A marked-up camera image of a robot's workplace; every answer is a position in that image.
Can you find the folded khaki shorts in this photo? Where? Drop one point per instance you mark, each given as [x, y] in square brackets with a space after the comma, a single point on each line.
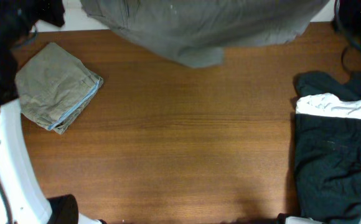
[55, 87]

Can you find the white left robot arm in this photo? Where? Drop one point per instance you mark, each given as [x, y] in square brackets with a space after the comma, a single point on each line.
[21, 198]

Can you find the dark green garment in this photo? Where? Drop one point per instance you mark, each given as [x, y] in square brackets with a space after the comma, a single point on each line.
[333, 155]

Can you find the white garment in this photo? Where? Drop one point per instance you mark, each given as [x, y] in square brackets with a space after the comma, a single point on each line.
[328, 105]

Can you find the grey-green shorts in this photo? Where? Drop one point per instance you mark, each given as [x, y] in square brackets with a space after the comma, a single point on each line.
[195, 33]

